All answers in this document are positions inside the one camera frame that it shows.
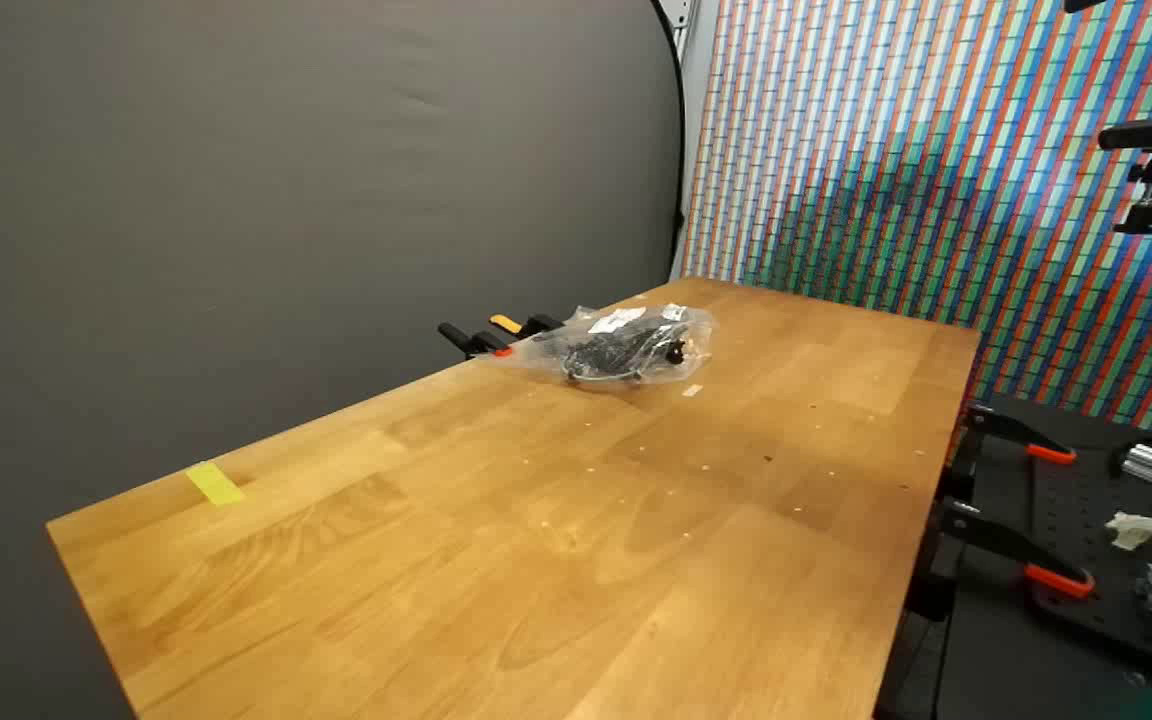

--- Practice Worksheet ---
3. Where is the black cable harness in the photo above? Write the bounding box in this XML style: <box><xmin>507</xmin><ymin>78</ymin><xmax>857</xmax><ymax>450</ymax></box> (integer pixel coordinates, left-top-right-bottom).
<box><xmin>557</xmin><ymin>310</ymin><xmax>688</xmax><ymax>388</ymax></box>

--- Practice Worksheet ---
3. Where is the clear plastic bag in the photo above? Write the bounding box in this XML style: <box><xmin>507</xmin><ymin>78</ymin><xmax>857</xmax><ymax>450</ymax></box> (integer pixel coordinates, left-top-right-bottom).
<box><xmin>514</xmin><ymin>300</ymin><xmax>720</xmax><ymax>390</ymax></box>

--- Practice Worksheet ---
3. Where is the black orange clamp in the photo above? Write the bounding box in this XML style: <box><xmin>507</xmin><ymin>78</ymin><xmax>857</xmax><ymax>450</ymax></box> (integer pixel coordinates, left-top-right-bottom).
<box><xmin>435</xmin><ymin>310</ymin><xmax>562</xmax><ymax>363</ymax></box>

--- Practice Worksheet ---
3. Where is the yellow tape strip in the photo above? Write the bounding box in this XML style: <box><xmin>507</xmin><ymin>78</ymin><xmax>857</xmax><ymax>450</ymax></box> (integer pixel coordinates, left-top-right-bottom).
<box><xmin>178</xmin><ymin>460</ymin><xmax>253</xmax><ymax>512</ymax></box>

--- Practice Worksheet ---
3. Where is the grey fabric backdrop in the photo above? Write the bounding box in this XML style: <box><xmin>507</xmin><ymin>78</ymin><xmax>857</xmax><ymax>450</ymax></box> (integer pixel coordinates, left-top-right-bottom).
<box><xmin>0</xmin><ymin>0</ymin><xmax>696</xmax><ymax>720</ymax></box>

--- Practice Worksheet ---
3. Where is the multicolour patterned backdrop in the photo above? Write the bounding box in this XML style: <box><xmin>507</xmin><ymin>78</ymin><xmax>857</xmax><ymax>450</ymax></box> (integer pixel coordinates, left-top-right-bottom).
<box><xmin>672</xmin><ymin>0</ymin><xmax>1152</xmax><ymax>440</ymax></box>

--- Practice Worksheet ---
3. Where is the black perforated board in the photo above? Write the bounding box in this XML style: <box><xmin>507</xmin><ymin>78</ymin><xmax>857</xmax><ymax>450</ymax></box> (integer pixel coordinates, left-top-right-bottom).
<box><xmin>946</xmin><ymin>390</ymin><xmax>1152</xmax><ymax>690</ymax></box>

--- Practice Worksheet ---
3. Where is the small white crumpled piece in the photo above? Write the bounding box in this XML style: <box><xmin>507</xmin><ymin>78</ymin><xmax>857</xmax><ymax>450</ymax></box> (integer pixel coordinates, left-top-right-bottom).
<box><xmin>1104</xmin><ymin>508</ymin><xmax>1152</xmax><ymax>557</ymax></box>

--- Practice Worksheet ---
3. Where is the small orange handled bar clamp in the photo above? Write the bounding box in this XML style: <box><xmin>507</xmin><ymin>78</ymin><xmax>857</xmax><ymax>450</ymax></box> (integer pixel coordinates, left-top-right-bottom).
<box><xmin>969</xmin><ymin>401</ymin><xmax>1084</xmax><ymax>472</ymax></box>

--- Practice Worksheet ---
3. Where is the large orange handled bar clamp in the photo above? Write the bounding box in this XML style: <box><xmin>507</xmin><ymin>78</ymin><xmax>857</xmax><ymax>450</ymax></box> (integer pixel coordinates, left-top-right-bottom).
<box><xmin>936</xmin><ymin>496</ymin><xmax>1101</xmax><ymax>609</ymax></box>

